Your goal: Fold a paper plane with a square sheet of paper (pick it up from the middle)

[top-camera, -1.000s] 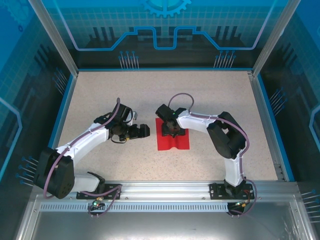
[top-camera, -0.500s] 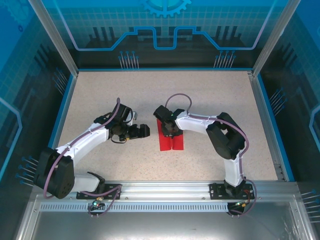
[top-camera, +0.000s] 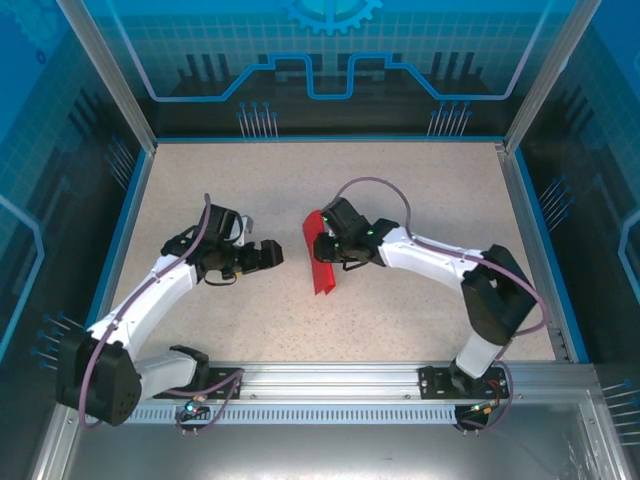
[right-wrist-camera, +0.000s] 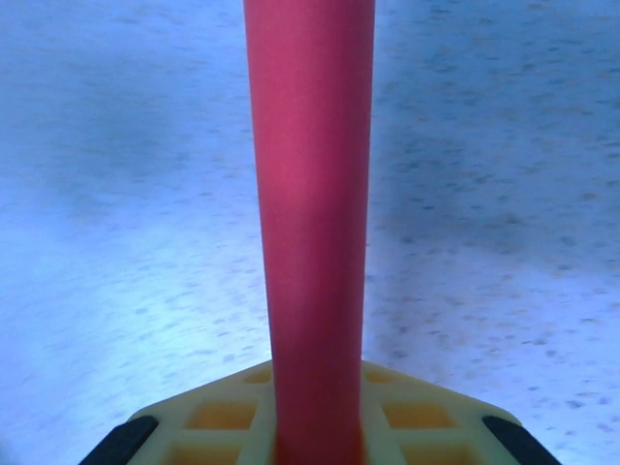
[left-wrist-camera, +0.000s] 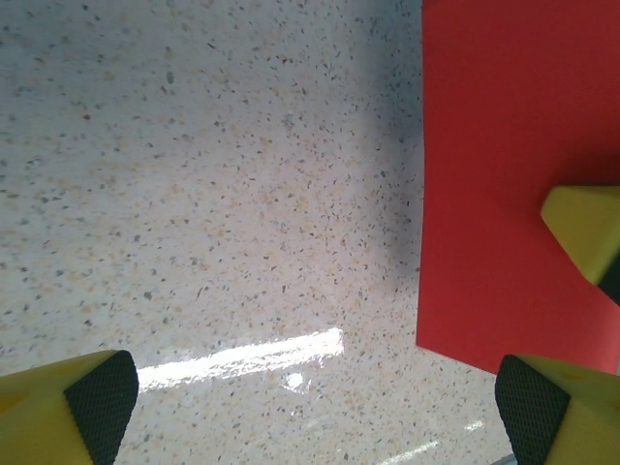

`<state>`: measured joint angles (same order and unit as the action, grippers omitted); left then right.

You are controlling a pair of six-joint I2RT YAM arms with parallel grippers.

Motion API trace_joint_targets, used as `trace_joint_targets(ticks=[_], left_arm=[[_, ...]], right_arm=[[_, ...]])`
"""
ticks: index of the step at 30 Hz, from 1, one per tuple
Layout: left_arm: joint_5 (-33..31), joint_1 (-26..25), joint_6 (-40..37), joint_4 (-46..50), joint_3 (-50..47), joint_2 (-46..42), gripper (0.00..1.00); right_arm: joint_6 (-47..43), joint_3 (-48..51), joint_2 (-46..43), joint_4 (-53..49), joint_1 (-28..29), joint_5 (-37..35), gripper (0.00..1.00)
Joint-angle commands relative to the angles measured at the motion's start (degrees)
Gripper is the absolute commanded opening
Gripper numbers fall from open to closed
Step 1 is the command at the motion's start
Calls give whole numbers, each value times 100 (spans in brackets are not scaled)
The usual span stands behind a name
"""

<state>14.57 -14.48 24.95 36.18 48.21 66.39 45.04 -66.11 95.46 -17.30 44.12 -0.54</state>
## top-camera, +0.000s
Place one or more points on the red paper sheet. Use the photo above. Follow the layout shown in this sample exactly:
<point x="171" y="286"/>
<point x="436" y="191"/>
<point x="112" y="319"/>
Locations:
<point x="320" y="280"/>

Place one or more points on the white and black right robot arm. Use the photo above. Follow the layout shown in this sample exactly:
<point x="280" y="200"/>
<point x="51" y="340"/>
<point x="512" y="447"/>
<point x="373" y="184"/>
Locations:
<point x="430" y="265"/>

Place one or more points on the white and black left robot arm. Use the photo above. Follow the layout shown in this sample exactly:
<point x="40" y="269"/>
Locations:
<point x="165" y="287"/>

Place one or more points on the grey sheet metal shelf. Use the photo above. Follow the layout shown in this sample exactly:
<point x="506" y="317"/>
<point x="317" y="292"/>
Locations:
<point x="320" y="450"/>

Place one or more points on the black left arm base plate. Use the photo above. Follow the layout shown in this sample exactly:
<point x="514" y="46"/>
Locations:
<point x="225" y="373"/>

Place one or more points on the aluminium mounting rail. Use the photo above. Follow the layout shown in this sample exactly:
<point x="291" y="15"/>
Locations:
<point x="330" y="380"/>

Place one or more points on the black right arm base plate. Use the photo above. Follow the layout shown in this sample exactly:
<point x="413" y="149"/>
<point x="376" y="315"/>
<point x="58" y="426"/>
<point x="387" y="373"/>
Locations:
<point x="432" y="382"/>

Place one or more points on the aluminium side rail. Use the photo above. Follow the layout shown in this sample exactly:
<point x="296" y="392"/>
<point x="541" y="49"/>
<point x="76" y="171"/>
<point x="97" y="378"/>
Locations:
<point x="527" y="225"/>

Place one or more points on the aluminium frame post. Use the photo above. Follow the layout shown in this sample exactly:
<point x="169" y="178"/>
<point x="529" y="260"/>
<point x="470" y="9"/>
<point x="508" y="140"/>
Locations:
<point x="111" y="75"/>
<point x="550" y="75"/>

